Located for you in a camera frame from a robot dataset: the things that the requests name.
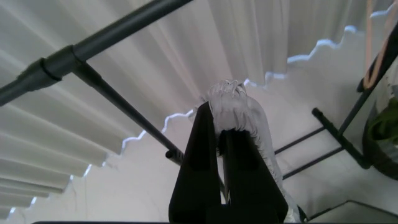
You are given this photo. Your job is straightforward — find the white laundry basket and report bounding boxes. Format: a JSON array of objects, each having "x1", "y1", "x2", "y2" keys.
[{"x1": 362, "y1": 58, "x2": 398, "y2": 181}]

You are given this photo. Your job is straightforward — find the black clothes rack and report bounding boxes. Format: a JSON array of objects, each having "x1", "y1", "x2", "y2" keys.
[{"x1": 0, "y1": 0, "x2": 398, "y2": 194}]

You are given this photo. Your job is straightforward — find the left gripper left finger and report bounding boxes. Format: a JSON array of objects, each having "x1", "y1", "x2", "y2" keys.
[{"x1": 169, "y1": 101, "x2": 224, "y2": 223}]

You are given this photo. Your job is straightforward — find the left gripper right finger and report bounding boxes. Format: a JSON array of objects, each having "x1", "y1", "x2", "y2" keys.
[{"x1": 219, "y1": 129, "x2": 289, "y2": 223}]

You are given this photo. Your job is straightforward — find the pink clothes hanger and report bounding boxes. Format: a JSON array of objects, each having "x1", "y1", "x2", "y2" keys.
[{"x1": 363, "y1": 0, "x2": 398, "y2": 90}]

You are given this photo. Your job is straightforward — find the pale grey shorts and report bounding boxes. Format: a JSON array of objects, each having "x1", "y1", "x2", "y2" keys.
[{"x1": 194, "y1": 80, "x2": 302, "y2": 223}]

